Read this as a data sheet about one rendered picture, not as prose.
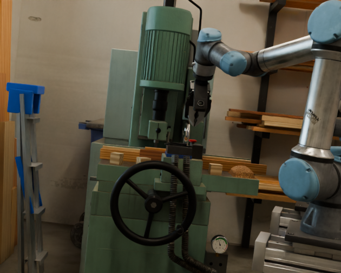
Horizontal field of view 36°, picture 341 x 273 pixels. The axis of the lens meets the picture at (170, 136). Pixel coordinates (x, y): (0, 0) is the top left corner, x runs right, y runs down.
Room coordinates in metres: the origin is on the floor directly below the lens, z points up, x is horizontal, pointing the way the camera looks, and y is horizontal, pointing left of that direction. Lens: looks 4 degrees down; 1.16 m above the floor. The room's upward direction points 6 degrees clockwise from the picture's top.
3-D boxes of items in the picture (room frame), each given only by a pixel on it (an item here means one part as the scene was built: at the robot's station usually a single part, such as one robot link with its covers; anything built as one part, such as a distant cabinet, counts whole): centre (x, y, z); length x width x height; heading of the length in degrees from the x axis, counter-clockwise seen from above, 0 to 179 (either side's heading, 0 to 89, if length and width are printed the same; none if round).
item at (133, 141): (2.34, 0.08, 1.16); 0.22 x 0.22 x 0.72; 4
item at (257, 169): (2.06, -0.06, 0.92); 0.67 x 0.02 x 0.04; 94
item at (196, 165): (1.86, -0.05, 0.92); 0.15 x 0.13 x 0.09; 94
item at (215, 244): (1.86, -0.22, 0.65); 0.06 x 0.04 x 0.08; 94
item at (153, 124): (2.07, 0.05, 1.03); 0.14 x 0.07 x 0.09; 4
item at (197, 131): (2.24, -0.09, 1.02); 0.09 x 0.07 x 0.12; 94
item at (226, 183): (1.95, -0.04, 0.87); 0.61 x 0.30 x 0.06; 94
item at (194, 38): (2.38, -0.07, 1.40); 0.10 x 0.06 x 0.16; 4
